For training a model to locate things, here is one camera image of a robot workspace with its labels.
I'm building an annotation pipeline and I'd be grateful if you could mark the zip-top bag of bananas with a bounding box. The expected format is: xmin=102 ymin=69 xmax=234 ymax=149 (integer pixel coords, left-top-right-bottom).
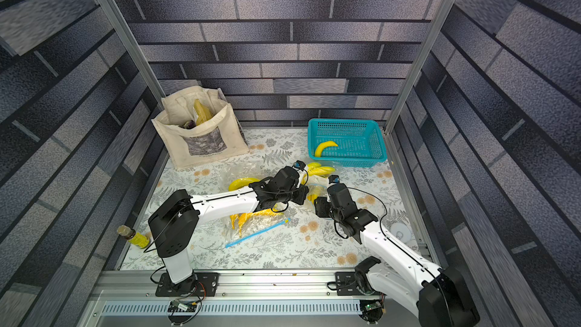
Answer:
xmin=301 ymin=162 xmax=338 ymax=206
xmin=223 ymin=161 xmax=288 ymax=248

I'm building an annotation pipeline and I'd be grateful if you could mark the yellow banana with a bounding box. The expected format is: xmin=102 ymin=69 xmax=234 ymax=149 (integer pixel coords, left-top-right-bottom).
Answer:
xmin=314 ymin=141 xmax=338 ymax=157

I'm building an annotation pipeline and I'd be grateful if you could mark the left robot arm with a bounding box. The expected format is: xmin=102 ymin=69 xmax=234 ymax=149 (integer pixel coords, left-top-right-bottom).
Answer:
xmin=148 ymin=160 xmax=309 ymax=285

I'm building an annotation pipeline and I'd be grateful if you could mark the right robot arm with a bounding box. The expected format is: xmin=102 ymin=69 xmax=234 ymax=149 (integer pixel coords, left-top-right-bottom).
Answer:
xmin=314 ymin=183 xmax=481 ymax=326

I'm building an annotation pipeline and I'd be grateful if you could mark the beige canvas tote bag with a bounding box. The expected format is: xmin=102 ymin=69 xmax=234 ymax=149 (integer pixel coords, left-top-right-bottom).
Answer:
xmin=152 ymin=86 xmax=250 ymax=170

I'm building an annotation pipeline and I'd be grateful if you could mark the teal plastic basket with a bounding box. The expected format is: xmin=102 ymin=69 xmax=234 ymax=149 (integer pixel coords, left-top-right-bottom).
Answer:
xmin=307 ymin=118 xmax=387 ymax=168

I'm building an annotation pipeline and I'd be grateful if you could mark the yellow item in tote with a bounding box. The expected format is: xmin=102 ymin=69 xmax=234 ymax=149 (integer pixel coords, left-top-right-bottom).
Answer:
xmin=193 ymin=99 xmax=213 ymax=126

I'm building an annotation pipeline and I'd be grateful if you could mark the right circuit board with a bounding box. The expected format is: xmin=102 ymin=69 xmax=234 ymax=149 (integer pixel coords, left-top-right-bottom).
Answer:
xmin=360 ymin=301 xmax=384 ymax=322

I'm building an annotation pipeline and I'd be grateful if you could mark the circuit board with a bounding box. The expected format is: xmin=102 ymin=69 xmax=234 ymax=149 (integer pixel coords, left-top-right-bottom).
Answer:
xmin=360 ymin=301 xmax=384 ymax=322
xmin=168 ymin=300 xmax=198 ymax=315

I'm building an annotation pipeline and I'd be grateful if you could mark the yellow drink bottle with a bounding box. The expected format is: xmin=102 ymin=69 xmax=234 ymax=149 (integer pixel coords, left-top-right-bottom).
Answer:
xmin=117 ymin=225 xmax=150 ymax=249

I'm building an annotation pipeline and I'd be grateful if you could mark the left circuit board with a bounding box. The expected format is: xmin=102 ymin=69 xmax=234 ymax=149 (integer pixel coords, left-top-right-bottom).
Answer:
xmin=168 ymin=300 xmax=198 ymax=315

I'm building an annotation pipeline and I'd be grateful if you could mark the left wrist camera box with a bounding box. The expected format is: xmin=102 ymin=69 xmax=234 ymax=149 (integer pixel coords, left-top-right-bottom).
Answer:
xmin=292 ymin=160 xmax=307 ymax=179

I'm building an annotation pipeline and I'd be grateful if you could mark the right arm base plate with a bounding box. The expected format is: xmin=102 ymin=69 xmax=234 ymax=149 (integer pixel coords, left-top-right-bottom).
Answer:
xmin=334 ymin=272 xmax=363 ymax=296

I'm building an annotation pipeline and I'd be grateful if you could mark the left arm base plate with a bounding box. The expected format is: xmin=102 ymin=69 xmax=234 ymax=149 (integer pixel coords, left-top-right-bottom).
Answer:
xmin=155 ymin=272 xmax=219 ymax=298

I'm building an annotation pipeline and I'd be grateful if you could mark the aluminium front rail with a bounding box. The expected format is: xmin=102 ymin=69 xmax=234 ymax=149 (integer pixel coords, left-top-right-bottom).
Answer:
xmin=89 ymin=269 xmax=340 ymax=301

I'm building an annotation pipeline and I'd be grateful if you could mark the left aluminium frame post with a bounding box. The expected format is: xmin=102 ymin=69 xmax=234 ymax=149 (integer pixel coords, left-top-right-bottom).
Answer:
xmin=97 ymin=0 xmax=165 ymax=110

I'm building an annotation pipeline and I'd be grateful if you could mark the aluminium frame post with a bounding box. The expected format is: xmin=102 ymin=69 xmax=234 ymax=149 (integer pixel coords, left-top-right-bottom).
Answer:
xmin=97 ymin=0 xmax=165 ymax=110
xmin=384 ymin=0 xmax=455 ymax=136

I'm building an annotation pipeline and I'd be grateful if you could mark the right aluminium frame post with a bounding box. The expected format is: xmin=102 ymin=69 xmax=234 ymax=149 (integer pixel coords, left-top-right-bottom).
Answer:
xmin=384 ymin=0 xmax=455 ymax=136

